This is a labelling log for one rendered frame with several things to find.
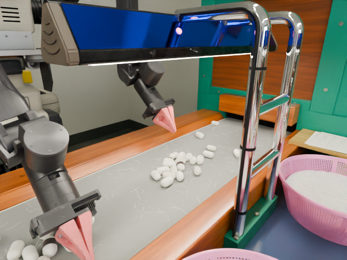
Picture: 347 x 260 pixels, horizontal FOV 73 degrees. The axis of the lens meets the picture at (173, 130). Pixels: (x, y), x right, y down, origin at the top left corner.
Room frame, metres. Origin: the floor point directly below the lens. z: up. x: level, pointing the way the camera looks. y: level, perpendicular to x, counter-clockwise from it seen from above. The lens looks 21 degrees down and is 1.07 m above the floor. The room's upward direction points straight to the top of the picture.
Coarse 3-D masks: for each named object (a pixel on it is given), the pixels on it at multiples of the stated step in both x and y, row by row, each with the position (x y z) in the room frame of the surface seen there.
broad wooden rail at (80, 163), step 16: (192, 112) 1.02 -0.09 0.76; (208, 112) 1.02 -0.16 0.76; (144, 128) 0.81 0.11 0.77; (160, 128) 0.81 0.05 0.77; (176, 128) 0.81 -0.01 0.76; (192, 128) 0.86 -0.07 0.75; (96, 144) 0.67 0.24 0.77; (112, 144) 0.67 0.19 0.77; (128, 144) 0.67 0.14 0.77; (144, 144) 0.69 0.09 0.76; (160, 144) 0.72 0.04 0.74; (80, 160) 0.56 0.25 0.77; (96, 160) 0.57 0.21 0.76; (112, 160) 0.59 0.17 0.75; (0, 176) 0.48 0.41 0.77; (16, 176) 0.48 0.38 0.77; (80, 176) 0.52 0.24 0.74; (0, 192) 0.42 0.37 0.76; (16, 192) 0.43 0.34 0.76; (32, 192) 0.44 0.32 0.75; (0, 208) 0.39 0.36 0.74
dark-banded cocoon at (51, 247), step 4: (48, 236) 0.30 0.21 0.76; (52, 236) 0.30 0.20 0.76; (48, 244) 0.29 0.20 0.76; (52, 244) 0.29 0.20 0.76; (44, 248) 0.28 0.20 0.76; (48, 248) 0.28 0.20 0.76; (52, 248) 0.28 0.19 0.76; (56, 248) 0.29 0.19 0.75; (44, 252) 0.28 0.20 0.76; (48, 252) 0.28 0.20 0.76; (52, 252) 0.28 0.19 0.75
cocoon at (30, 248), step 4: (24, 248) 0.28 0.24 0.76; (28, 248) 0.28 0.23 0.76; (32, 248) 0.28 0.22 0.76; (24, 252) 0.27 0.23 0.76; (28, 252) 0.27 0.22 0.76; (32, 252) 0.27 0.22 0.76; (36, 252) 0.27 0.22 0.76; (24, 256) 0.27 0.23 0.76; (28, 256) 0.26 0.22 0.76; (32, 256) 0.27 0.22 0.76; (36, 256) 0.27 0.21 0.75
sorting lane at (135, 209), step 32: (224, 128) 0.88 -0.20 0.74; (128, 160) 0.61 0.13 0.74; (160, 160) 0.61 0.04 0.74; (224, 160) 0.61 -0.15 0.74; (128, 192) 0.45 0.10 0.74; (160, 192) 0.45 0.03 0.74; (192, 192) 0.45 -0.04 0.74; (0, 224) 0.35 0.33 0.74; (96, 224) 0.35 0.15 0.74; (128, 224) 0.35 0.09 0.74; (160, 224) 0.35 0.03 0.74; (0, 256) 0.28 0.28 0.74; (64, 256) 0.28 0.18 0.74; (96, 256) 0.28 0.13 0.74; (128, 256) 0.28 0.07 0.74
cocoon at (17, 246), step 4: (16, 240) 0.30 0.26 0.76; (20, 240) 0.30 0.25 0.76; (12, 244) 0.29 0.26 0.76; (16, 244) 0.29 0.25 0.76; (20, 244) 0.29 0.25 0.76; (24, 244) 0.30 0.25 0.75; (12, 248) 0.28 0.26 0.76; (16, 248) 0.28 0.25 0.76; (20, 248) 0.28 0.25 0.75; (8, 252) 0.27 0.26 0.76; (12, 252) 0.27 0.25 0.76; (16, 252) 0.27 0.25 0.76; (20, 252) 0.28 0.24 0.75; (8, 256) 0.27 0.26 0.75; (12, 256) 0.27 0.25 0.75; (16, 256) 0.27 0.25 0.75
